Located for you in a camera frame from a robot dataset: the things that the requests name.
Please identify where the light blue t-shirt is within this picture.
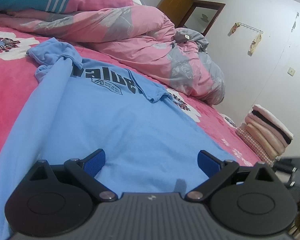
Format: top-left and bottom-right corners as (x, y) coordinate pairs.
(0, 38), (231, 239)

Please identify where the stack of folded pink clothes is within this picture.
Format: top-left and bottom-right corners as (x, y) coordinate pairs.
(236, 105), (294, 164)

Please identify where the pink floral bed blanket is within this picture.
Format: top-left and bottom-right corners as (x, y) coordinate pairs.
(0, 27), (260, 166)

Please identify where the pink grey quilt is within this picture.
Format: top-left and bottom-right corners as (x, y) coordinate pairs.
(0, 5), (225, 105)

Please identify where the wooden door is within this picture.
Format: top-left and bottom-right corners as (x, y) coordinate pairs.
(157, 0), (193, 27)

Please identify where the white wall switch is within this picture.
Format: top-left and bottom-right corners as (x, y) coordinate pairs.
(287, 67), (295, 76)

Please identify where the wall hook rack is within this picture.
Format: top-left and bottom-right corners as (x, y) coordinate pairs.
(228, 22), (264, 56)

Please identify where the dark framed wall mirror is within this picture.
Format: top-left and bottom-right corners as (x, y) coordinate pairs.
(178, 0), (225, 36)

